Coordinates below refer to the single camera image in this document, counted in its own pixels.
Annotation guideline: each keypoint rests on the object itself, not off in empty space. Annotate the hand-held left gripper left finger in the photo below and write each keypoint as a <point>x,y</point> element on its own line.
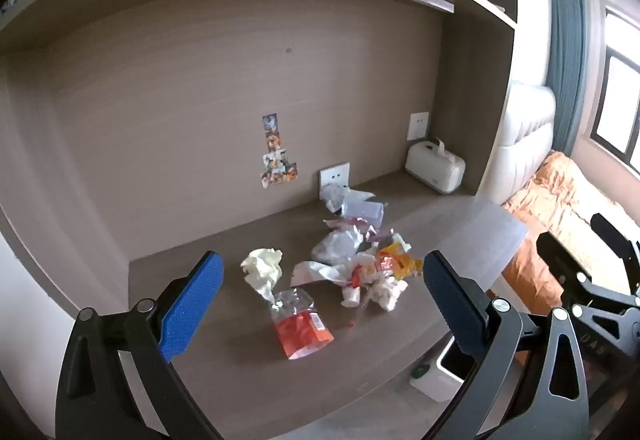
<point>192,305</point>

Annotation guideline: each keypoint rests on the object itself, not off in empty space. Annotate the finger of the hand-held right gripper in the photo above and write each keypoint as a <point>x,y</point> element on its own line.
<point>555,255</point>
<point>612,235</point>

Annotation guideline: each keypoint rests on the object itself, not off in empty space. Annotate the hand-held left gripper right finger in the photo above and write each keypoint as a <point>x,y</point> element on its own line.
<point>450,305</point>

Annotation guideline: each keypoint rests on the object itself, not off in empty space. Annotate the white tissue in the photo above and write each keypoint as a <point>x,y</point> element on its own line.
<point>385,292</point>

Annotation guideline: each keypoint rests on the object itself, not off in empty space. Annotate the white trash bin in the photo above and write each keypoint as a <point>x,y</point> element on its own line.
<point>435,380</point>

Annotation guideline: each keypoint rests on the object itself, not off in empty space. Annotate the cream tissue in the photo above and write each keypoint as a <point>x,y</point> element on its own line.
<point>262,267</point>

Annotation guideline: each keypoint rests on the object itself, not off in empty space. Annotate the orange plastic packet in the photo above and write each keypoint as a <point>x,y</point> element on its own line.
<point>302,332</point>

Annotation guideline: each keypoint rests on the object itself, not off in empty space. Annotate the orange bed base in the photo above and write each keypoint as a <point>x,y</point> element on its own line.
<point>530,270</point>

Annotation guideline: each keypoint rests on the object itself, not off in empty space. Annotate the orange blanket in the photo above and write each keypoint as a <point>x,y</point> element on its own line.
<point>560,190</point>

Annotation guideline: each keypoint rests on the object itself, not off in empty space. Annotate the yellow snack wrapper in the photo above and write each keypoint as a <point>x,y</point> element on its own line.
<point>400,262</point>

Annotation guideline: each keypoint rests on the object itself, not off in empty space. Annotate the red and white wrapper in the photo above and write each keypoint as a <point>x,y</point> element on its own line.
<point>362,276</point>

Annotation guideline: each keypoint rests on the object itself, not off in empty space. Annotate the small white paper cup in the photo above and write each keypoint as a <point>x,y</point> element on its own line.
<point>351,297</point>

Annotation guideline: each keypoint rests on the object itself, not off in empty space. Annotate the pink wrapper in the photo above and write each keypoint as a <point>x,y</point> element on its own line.
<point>372,232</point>

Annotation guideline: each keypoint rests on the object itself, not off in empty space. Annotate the flat white plastic wrapper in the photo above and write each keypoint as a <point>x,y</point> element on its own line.
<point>310,272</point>

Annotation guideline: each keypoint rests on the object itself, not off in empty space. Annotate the white padded headboard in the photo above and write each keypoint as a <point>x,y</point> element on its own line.
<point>530,130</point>

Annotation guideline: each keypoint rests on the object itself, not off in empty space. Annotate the clear crumpled plastic bag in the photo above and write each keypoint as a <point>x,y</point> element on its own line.
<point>335,245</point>

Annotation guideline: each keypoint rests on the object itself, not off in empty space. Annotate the white tissue box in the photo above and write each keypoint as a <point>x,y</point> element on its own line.
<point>432,170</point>

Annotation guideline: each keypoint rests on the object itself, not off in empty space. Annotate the window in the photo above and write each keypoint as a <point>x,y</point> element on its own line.
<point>620,95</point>

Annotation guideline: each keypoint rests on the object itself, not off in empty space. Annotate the crumpled white paper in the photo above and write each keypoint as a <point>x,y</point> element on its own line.
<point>332,197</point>

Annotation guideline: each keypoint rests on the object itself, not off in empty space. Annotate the grey-blue curtain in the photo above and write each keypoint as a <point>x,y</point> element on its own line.
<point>565,60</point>

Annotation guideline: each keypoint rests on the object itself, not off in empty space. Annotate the strip of wall stickers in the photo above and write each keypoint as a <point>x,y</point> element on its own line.
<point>275,160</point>

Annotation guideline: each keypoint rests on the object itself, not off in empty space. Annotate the white wall outlet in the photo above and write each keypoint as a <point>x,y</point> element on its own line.
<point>334,177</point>
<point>417,126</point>

